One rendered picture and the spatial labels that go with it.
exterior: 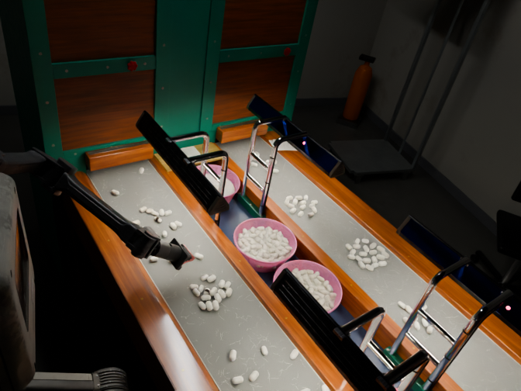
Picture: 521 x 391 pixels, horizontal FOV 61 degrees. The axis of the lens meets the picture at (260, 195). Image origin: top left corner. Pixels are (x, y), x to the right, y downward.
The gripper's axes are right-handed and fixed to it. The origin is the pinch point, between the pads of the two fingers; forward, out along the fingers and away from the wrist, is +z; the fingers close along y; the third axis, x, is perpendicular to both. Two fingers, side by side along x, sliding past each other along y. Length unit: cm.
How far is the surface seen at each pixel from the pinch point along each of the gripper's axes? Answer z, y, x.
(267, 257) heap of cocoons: 30.3, -6.0, -13.7
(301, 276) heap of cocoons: 37.2, -19.7, -17.0
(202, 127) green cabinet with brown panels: 34, 75, -33
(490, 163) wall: 236, 18, -143
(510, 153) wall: 224, 8, -153
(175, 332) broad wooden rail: -9.1, -21.0, 15.8
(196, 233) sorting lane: 15.9, 19.1, -1.5
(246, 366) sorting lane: 3.6, -41.5, 8.7
